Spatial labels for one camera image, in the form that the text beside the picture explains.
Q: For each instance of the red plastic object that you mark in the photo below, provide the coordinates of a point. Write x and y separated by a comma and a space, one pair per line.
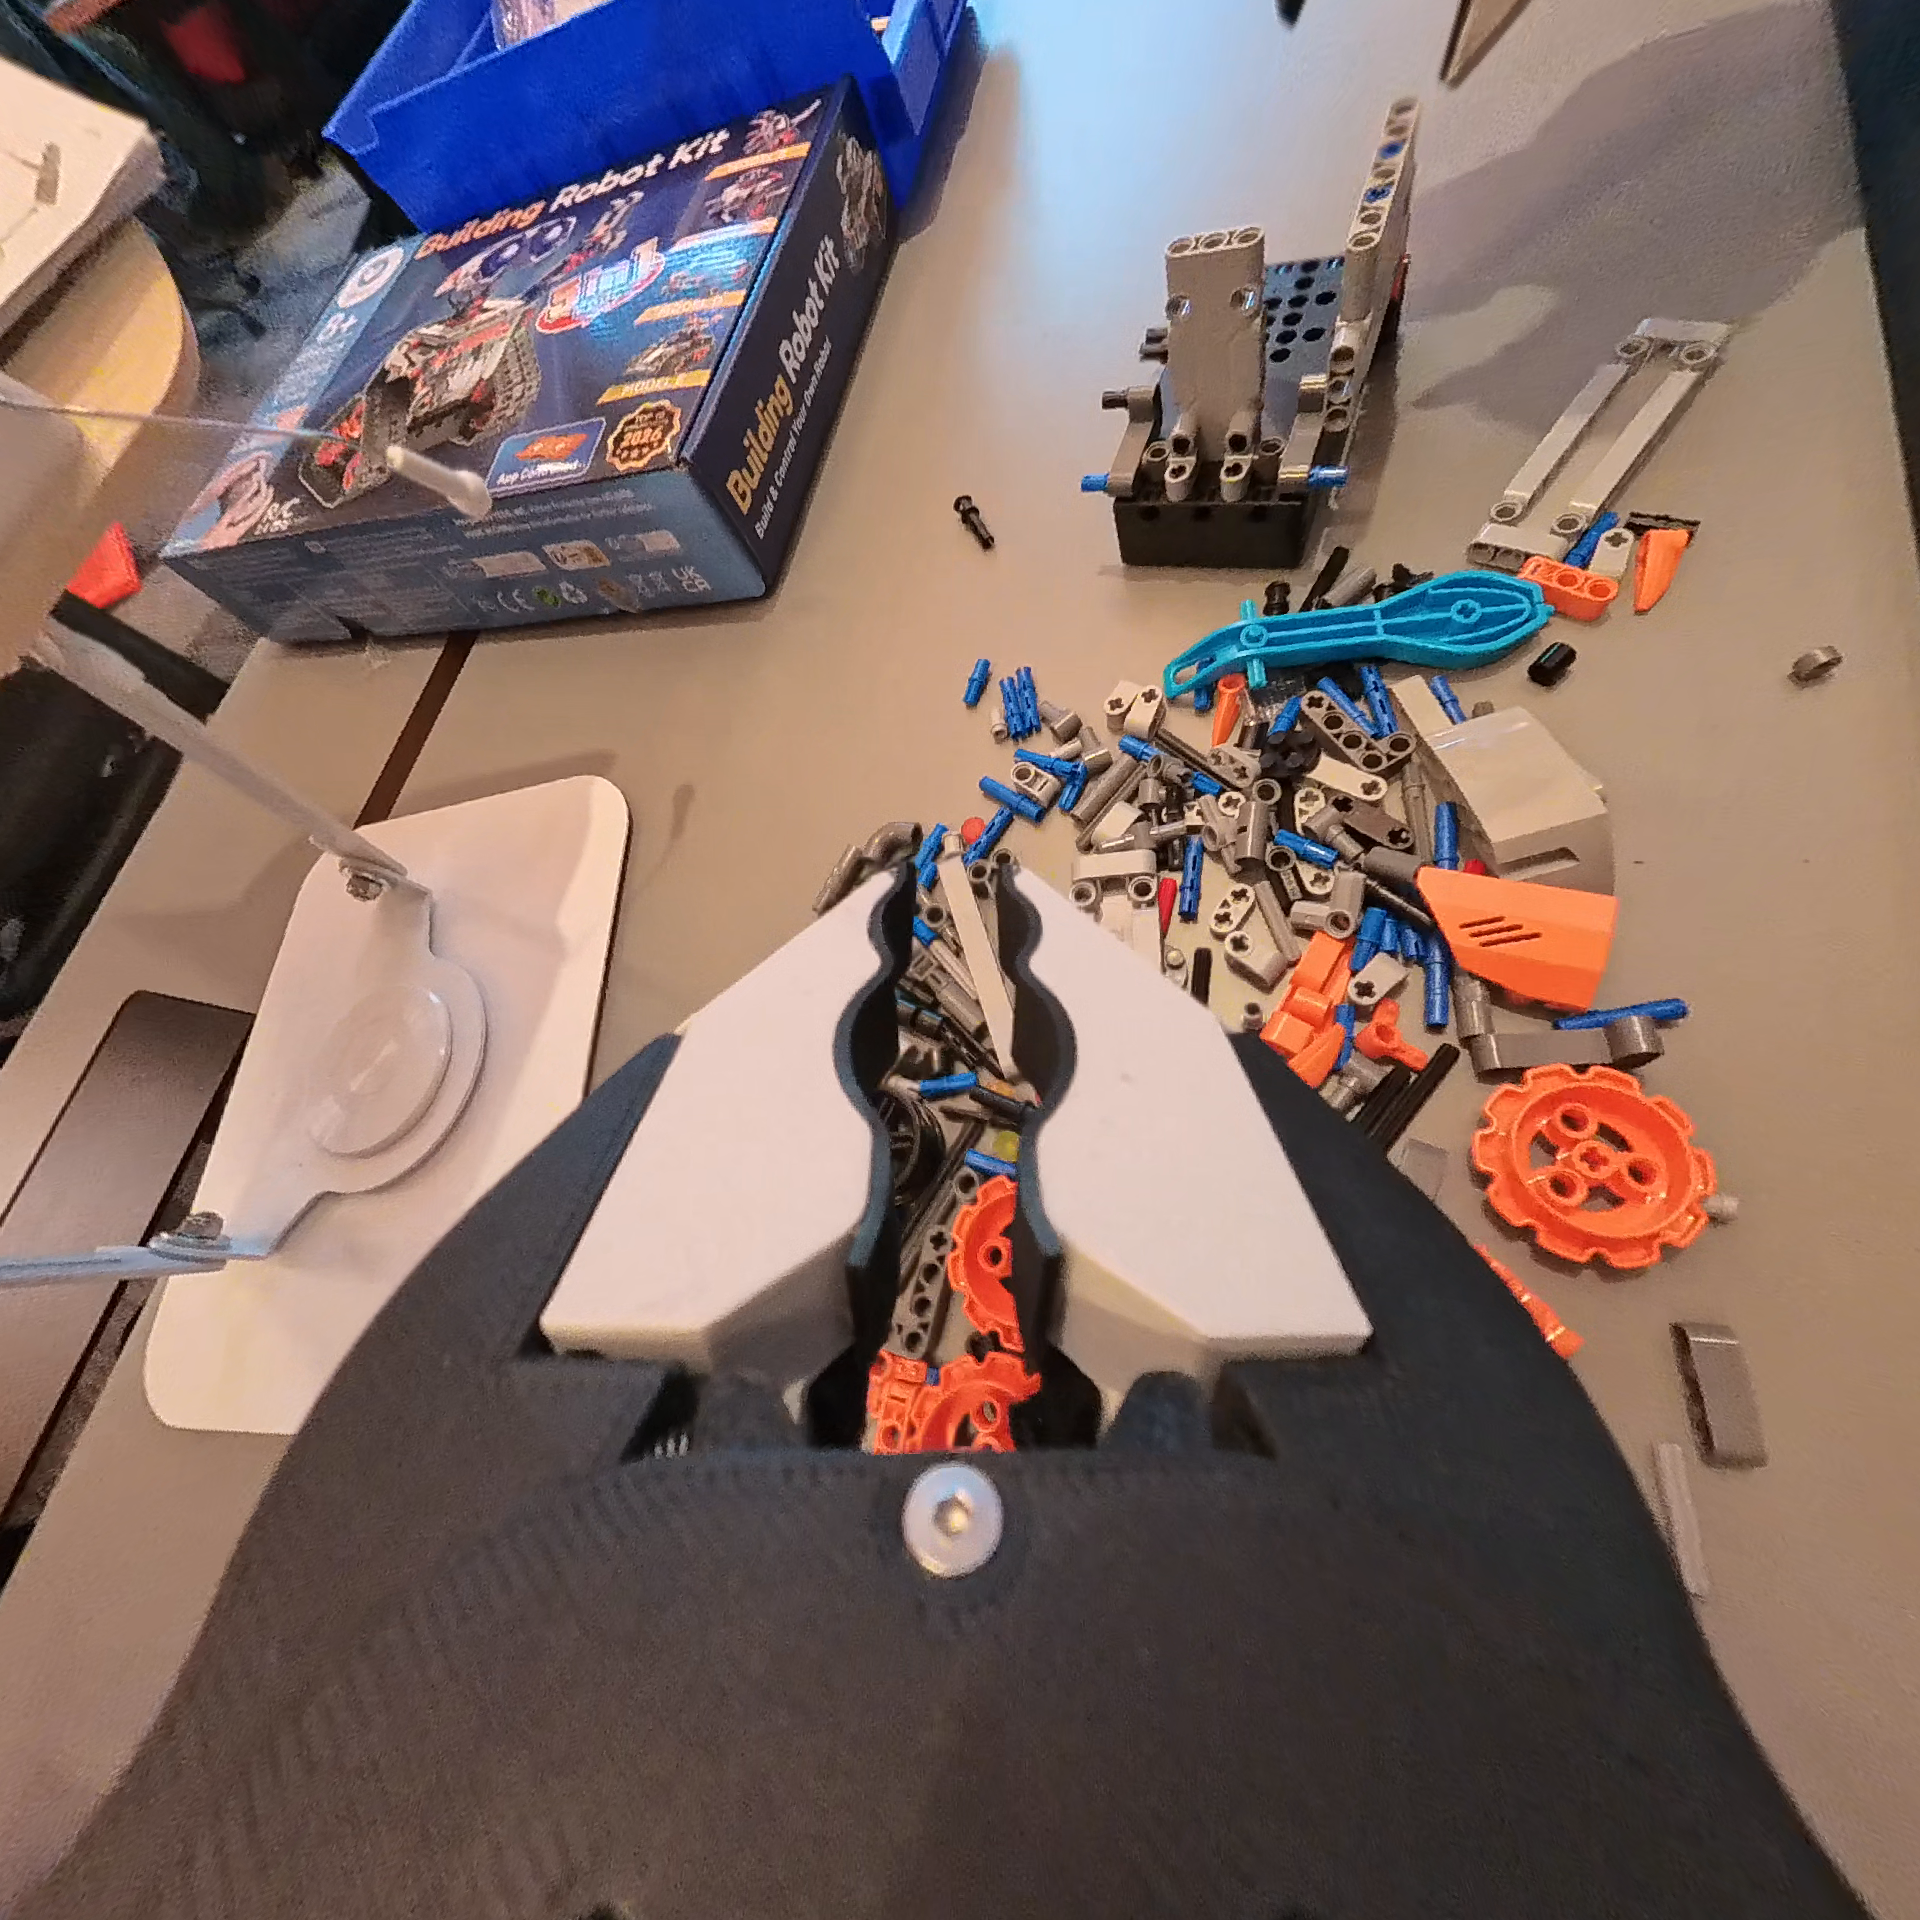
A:
109, 569

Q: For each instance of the grey curved panel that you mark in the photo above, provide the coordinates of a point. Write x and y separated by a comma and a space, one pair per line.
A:
1517, 792

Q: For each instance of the teal brick separator tool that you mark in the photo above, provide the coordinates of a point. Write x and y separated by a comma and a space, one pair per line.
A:
1426, 617

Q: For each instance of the white book stand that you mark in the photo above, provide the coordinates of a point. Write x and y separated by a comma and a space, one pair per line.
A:
497, 897

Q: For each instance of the orange curved panel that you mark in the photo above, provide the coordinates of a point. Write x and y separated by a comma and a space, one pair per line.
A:
1517, 935

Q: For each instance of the dark blue cardboard box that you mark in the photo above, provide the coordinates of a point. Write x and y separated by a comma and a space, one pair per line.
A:
599, 348

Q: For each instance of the orange gear wheel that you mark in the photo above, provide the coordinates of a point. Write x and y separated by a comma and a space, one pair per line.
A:
900, 1393
1505, 1167
982, 1254

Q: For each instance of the small orange curved piece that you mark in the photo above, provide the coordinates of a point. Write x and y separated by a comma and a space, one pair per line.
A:
1657, 569

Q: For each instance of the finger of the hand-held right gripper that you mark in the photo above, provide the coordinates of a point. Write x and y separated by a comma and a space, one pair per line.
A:
1482, 23

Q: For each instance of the black connector pin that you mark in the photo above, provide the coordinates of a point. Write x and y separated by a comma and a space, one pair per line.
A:
977, 520

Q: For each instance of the open instruction booklet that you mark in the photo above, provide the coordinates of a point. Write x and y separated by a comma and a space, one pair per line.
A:
58, 195

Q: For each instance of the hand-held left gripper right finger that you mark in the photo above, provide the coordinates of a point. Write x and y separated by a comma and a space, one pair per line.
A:
1199, 1199

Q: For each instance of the long grey holed beam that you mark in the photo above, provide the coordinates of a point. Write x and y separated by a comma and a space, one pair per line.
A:
1384, 224

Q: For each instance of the black perforated base assembly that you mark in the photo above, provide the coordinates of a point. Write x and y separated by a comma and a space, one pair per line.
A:
1218, 302

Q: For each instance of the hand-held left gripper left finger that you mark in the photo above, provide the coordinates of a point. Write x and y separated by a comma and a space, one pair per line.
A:
706, 1186

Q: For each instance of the grey rectangular block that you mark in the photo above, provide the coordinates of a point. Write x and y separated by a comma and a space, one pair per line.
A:
1724, 1393

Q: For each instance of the pile of plastic building pieces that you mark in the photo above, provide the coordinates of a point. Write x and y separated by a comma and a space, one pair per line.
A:
1278, 843

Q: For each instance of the grey double beam frame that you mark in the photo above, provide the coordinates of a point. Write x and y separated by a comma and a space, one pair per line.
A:
1685, 343

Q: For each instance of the large blue plastic bin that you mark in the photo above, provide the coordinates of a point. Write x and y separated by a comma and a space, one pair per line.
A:
450, 137

